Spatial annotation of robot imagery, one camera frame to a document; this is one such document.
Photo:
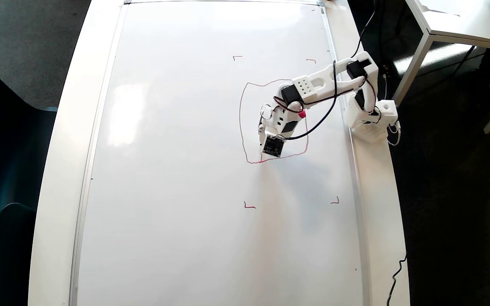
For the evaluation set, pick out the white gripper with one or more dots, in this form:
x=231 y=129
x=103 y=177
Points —
x=262 y=130

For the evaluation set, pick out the dark blue chair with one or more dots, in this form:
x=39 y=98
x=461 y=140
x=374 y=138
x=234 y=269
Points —
x=7 y=148

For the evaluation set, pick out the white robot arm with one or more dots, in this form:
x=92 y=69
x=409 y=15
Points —
x=317 y=85

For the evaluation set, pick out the white side table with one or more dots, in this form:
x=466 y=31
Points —
x=462 y=17

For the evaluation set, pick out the black camera circuit board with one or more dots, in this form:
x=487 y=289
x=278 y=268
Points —
x=273 y=146

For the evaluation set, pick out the large whiteboard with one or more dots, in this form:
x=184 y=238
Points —
x=185 y=191

